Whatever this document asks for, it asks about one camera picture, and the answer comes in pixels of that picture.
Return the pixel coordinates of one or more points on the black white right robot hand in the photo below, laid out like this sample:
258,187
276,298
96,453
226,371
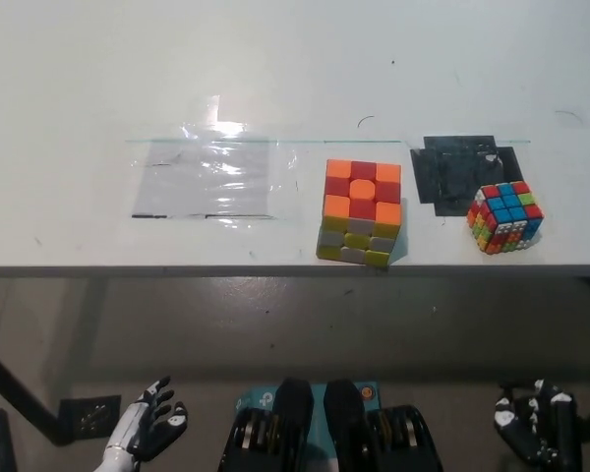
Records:
560,428

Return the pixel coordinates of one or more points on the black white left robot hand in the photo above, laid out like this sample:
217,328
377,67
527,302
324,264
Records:
152,432

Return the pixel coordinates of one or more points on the small multicolour studded cube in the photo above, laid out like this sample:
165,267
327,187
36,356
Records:
509,214

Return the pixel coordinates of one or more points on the large orange red puzzle cube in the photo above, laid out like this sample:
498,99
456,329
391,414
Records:
359,196

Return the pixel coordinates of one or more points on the black floor socket plate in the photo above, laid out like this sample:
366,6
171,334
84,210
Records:
91,418

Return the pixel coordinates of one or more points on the clear plastic sheet grey patch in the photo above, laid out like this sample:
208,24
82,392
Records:
201,177

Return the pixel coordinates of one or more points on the black tape patch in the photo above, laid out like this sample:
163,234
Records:
442,177

